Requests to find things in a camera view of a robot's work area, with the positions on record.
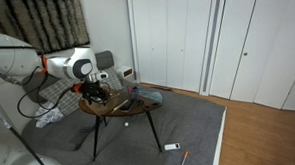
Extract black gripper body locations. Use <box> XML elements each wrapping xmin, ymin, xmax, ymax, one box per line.
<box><xmin>79</xmin><ymin>81</ymin><xmax>112</xmax><ymax>107</ymax></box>

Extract white remote control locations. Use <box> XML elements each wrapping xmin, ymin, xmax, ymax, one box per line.
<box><xmin>163</xmin><ymin>142</ymin><xmax>182</xmax><ymax>152</ymax></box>

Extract black smartphone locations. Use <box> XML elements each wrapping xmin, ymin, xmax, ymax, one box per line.
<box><xmin>118</xmin><ymin>98</ymin><xmax>141</xmax><ymax>114</ymax></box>

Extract orange strap on arm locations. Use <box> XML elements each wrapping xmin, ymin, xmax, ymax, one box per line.
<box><xmin>40</xmin><ymin>55</ymin><xmax>50</xmax><ymax>75</ymax></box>

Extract shaggy striped wall rug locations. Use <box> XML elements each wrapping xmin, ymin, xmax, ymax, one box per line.
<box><xmin>0</xmin><ymin>0</ymin><xmax>91</xmax><ymax>57</ymax></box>

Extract white closet door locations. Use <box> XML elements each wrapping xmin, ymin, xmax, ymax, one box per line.
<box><xmin>248</xmin><ymin>0</ymin><xmax>295</xmax><ymax>115</ymax></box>
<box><xmin>132</xmin><ymin>0</ymin><xmax>219</xmax><ymax>96</ymax></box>
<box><xmin>205</xmin><ymin>0</ymin><xmax>266</xmax><ymax>102</ymax></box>

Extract plain grey pillow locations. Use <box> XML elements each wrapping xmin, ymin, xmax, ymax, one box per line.
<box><xmin>94</xmin><ymin>49</ymin><xmax>116</xmax><ymax>72</ymax></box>

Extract orange handled screwdriver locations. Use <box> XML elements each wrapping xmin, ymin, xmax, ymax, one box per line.
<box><xmin>181</xmin><ymin>151</ymin><xmax>190</xmax><ymax>165</ymax></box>

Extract crumpled white cloth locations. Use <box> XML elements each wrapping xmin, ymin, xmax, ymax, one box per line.
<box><xmin>32</xmin><ymin>100</ymin><xmax>66</xmax><ymax>129</ymax></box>

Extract blue cloth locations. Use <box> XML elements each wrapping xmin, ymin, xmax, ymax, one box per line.
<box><xmin>134</xmin><ymin>86</ymin><xmax>164</xmax><ymax>106</ymax></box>

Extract round dark wooden table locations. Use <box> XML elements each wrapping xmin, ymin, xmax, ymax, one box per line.
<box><xmin>77</xmin><ymin>86</ymin><xmax>166</xmax><ymax>164</ymax></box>

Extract orange cable clip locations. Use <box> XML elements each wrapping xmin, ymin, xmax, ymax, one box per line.
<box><xmin>71</xmin><ymin>84</ymin><xmax>83</xmax><ymax>94</ymax></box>

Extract small white box device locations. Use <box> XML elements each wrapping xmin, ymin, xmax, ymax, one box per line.
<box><xmin>114</xmin><ymin>64</ymin><xmax>134</xmax><ymax>81</ymax></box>

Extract red and blue pens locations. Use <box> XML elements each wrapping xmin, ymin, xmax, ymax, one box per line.
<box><xmin>127</xmin><ymin>85</ymin><xmax>143</xmax><ymax>94</ymax></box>

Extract thin wooden stick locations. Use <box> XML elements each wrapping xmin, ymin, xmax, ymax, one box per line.
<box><xmin>109</xmin><ymin>99</ymin><xmax>130</xmax><ymax>114</ymax></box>

